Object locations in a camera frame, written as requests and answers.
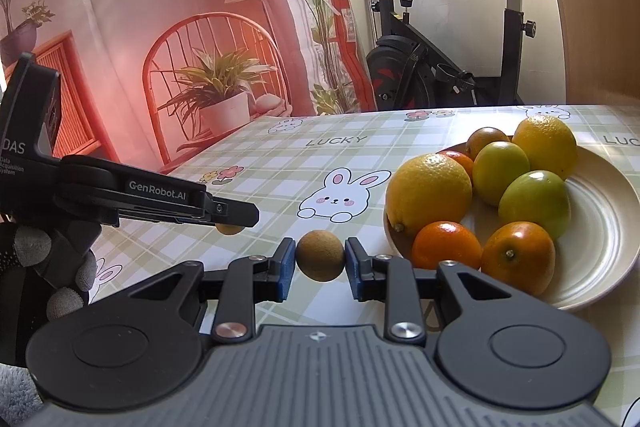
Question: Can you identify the yellow-green citrus fruit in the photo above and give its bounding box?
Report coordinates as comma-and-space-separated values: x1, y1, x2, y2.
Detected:
472, 141, 531, 206

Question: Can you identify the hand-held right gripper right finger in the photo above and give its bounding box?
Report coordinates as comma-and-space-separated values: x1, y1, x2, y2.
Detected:
345, 237, 521, 343

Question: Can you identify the person's left hand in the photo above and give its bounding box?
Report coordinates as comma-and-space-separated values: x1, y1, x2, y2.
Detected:
0, 221, 103, 324

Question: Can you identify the green checked tablecloth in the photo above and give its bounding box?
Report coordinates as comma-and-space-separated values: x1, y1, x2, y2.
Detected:
90, 104, 640, 427

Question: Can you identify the green citrus fruit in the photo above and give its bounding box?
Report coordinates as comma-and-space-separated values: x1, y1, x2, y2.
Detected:
498, 170, 572, 241

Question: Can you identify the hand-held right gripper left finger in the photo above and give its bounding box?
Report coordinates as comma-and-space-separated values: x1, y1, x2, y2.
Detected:
127, 237, 297, 343

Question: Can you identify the large yellow lemon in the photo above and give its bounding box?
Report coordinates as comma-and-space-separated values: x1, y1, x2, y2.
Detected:
385, 153, 473, 238

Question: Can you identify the greenish orange tangerine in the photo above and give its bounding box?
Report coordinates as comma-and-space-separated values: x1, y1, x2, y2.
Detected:
481, 221, 557, 297
466, 127, 511, 160

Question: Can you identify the wooden cabinet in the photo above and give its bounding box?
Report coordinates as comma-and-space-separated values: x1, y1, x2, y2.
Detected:
532, 0, 640, 108

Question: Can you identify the bright orange tangerine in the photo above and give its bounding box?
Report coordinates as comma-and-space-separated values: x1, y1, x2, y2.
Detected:
411, 221, 483, 270
437, 150, 475, 180

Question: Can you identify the black exercise bike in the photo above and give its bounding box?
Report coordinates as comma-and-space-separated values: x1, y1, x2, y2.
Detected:
335, 0, 558, 110

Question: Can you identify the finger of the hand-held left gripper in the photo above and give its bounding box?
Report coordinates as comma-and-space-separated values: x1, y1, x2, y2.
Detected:
202, 196, 261, 229

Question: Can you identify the small yellow lemon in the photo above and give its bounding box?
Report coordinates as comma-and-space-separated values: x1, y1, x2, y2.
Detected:
511, 115, 578, 180

